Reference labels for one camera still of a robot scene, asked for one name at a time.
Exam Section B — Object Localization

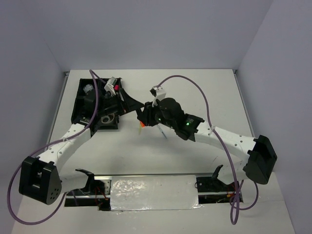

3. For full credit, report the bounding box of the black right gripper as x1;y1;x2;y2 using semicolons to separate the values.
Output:
137;98;176;129

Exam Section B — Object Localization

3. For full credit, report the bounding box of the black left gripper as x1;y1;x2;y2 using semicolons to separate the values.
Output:
97;88;144;118

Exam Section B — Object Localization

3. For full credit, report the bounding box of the large brown tape roll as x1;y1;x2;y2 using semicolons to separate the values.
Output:
100;114;115;125

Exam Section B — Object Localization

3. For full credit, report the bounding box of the clear jar of paper clips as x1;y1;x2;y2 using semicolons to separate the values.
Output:
83;84;94;95

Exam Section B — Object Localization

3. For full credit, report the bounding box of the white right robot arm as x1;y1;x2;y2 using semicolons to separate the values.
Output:
137;97;277;191

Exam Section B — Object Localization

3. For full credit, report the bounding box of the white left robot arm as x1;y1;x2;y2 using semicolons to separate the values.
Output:
19;88;144;205

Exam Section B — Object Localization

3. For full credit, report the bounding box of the black four-compartment organizer tray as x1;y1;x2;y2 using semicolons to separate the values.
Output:
71;78;122;134

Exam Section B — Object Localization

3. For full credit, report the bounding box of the silver foil covered panel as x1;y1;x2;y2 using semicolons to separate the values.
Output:
110;175;200;211

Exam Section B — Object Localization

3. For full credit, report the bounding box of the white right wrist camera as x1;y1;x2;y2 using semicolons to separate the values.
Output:
150;86;166;107

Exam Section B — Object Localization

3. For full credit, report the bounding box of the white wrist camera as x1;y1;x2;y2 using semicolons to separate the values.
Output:
150;86;166;107
104;77;117;96

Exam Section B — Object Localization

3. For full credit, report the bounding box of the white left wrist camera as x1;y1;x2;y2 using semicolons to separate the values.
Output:
104;77;117;96

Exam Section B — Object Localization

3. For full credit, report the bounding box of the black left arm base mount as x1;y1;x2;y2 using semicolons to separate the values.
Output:
73;176;112;197

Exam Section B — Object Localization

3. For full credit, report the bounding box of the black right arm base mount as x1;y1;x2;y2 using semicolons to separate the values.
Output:
195;165;235;193

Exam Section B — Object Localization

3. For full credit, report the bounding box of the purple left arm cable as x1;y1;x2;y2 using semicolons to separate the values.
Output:
7;69;101;225

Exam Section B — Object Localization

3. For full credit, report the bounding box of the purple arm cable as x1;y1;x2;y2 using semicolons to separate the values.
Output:
7;69;101;225
156;75;259;225

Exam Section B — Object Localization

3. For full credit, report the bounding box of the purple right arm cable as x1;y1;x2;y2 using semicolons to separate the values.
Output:
156;75;259;225

